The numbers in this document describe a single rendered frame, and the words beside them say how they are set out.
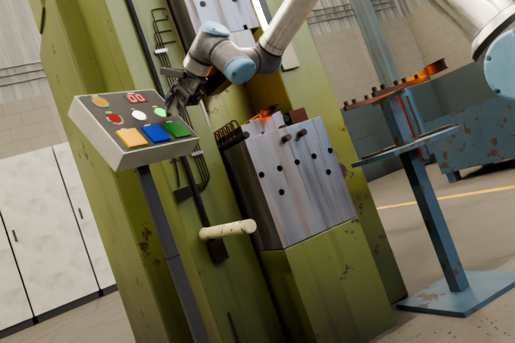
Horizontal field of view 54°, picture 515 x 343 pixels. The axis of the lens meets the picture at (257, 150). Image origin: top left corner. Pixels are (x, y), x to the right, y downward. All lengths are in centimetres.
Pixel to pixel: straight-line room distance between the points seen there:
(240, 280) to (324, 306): 35
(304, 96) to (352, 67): 789
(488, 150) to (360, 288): 363
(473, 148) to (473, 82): 526
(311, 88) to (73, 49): 114
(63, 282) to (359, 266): 537
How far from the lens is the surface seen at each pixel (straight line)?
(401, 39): 1133
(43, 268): 706
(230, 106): 257
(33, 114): 799
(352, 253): 213
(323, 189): 208
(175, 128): 175
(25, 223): 708
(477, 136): 560
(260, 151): 197
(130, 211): 243
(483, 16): 113
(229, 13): 219
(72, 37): 260
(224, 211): 209
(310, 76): 243
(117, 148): 157
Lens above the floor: 75
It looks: 3 degrees up
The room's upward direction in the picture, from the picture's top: 20 degrees counter-clockwise
